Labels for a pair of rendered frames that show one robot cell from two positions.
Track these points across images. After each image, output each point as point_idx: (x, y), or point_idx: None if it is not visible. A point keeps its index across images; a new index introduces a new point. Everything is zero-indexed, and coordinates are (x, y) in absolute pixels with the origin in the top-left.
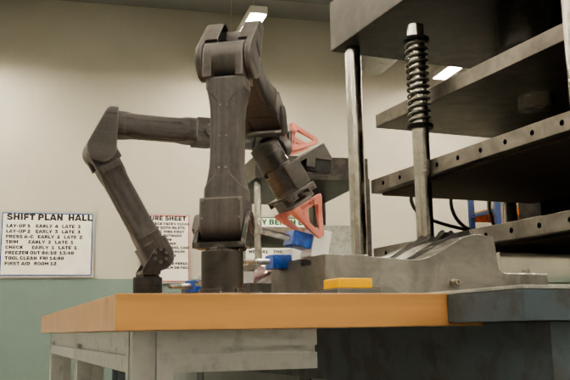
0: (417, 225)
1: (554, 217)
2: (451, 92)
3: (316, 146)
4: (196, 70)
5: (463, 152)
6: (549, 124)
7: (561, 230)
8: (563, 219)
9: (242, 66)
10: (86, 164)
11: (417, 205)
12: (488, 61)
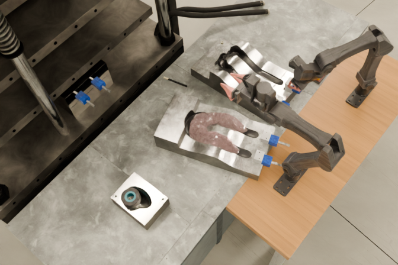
0: (47, 101)
1: (132, 25)
2: (16, 7)
3: (297, 58)
4: (390, 52)
5: (60, 36)
6: None
7: (137, 27)
8: (137, 22)
9: None
10: (327, 171)
11: (42, 92)
12: None
